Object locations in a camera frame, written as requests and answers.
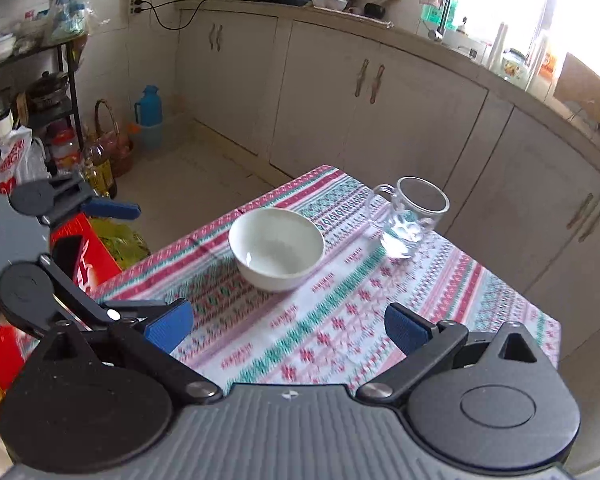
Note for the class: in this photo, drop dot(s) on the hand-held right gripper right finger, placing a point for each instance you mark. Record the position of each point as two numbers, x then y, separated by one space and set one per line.
405 330

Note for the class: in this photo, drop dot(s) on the blue thermos jug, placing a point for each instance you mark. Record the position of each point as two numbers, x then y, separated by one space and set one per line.
150 110

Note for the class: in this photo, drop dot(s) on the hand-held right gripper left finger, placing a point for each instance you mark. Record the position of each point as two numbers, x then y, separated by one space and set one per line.
170 327

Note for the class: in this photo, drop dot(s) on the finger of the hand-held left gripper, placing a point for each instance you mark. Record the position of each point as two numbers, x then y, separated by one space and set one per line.
130 307
112 208

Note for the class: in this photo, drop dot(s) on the red gold gift bag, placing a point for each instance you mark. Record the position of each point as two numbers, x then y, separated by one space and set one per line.
0 370

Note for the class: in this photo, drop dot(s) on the black pot with lid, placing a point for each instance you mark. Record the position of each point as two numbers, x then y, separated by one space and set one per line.
47 92

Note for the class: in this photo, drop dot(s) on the white counter bowl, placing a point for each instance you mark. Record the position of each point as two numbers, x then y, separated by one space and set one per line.
330 2

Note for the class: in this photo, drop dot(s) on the wicker basket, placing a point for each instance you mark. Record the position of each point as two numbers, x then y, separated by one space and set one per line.
120 155

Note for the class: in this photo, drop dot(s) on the bright window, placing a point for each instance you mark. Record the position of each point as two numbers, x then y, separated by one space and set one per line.
505 0

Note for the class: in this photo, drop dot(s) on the black shelf rack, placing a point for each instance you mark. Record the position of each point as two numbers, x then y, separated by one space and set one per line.
62 75

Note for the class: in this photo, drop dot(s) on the blue print plastic bag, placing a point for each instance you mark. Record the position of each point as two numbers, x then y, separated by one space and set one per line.
67 15

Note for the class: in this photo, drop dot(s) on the clear glass mug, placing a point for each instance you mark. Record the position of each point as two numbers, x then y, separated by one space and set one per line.
410 230

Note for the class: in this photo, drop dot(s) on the glass jar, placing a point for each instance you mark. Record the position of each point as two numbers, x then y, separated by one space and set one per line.
515 67

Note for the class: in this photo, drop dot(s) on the plain white bowl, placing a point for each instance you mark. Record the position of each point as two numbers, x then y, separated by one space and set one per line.
280 270

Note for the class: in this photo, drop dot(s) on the green soap bottle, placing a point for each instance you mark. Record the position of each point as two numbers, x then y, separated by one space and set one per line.
432 16

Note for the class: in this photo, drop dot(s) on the cooking oil bottle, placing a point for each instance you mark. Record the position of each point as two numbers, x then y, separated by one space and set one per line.
100 175

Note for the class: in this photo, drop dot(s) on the patterned red green tablecloth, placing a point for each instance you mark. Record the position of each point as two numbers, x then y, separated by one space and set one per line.
330 340

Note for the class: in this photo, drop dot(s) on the red cardboard box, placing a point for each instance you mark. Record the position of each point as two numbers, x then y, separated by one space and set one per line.
100 255

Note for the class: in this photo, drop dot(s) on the white power strip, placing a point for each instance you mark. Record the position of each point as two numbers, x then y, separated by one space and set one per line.
134 2

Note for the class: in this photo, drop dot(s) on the brown cardboard box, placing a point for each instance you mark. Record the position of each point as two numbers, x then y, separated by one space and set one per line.
587 90

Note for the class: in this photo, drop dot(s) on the metal faucet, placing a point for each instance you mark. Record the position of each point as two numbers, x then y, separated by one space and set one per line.
447 10

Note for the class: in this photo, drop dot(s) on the white red shopping bag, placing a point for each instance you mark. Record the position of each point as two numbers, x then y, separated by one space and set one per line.
10 160

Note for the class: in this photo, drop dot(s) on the red lid plastic jar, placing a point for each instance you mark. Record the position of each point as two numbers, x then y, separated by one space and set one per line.
65 152

